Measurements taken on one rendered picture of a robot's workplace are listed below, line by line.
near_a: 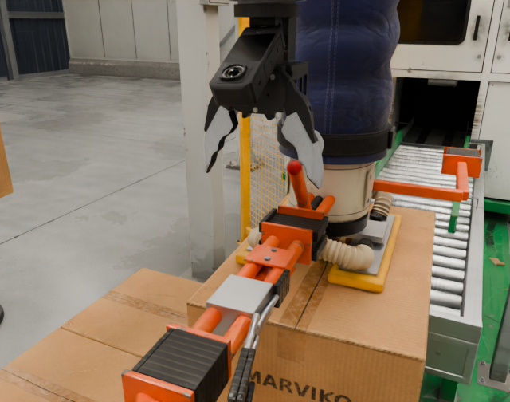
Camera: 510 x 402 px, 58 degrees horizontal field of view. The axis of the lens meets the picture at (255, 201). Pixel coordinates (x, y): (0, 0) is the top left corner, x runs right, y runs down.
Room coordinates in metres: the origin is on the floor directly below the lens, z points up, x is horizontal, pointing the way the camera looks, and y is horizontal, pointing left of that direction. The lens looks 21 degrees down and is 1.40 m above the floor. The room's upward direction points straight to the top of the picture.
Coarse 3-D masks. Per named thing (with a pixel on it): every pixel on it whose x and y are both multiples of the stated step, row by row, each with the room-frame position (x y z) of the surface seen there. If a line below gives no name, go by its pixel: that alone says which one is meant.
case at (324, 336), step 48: (336, 240) 0.92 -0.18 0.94; (432, 240) 0.92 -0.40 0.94; (336, 288) 0.73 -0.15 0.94; (384, 288) 0.73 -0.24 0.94; (288, 336) 0.61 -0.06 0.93; (336, 336) 0.59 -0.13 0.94; (384, 336) 0.59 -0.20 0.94; (288, 384) 0.61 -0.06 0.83; (336, 384) 0.58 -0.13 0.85; (384, 384) 0.56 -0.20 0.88
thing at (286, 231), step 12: (276, 216) 0.71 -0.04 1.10; (288, 216) 0.71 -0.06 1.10; (300, 216) 0.71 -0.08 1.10; (312, 216) 0.70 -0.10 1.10; (324, 216) 0.69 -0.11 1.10; (264, 228) 0.65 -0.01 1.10; (276, 228) 0.65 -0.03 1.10; (288, 228) 0.64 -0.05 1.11; (300, 228) 0.64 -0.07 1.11; (312, 228) 0.66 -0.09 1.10; (324, 228) 0.67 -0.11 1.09; (264, 240) 0.65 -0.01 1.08; (288, 240) 0.64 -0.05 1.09; (300, 240) 0.63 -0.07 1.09; (312, 240) 0.63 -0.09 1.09; (324, 240) 0.67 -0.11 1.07; (312, 252) 0.63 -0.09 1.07
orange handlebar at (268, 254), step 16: (464, 176) 0.94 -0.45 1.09; (400, 192) 0.89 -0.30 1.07; (416, 192) 0.87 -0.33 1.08; (432, 192) 0.86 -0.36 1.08; (448, 192) 0.85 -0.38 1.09; (464, 192) 0.85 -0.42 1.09; (320, 208) 0.76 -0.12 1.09; (272, 240) 0.63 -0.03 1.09; (256, 256) 0.57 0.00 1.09; (272, 256) 0.57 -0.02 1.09; (288, 256) 0.57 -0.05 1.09; (240, 272) 0.54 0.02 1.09; (256, 272) 0.55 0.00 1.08; (272, 272) 0.54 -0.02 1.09; (208, 320) 0.43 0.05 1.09; (240, 320) 0.43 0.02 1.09; (224, 336) 0.41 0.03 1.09; (240, 336) 0.41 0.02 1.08; (144, 400) 0.31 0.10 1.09; (160, 400) 0.32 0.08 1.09
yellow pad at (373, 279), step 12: (372, 216) 0.93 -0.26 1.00; (396, 216) 1.00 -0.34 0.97; (396, 228) 0.93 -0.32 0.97; (348, 240) 0.87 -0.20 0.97; (360, 240) 0.81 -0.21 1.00; (384, 240) 0.86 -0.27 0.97; (384, 252) 0.82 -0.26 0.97; (336, 264) 0.77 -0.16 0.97; (372, 264) 0.76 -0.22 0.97; (384, 264) 0.77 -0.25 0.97; (336, 276) 0.73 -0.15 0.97; (348, 276) 0.73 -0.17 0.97; (360, 276) 0.73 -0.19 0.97; (372, 276) 0.73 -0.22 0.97; (384, 276) 0.73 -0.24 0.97; (360, 288) 0.71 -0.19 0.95; (372, 288) 0.71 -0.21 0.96
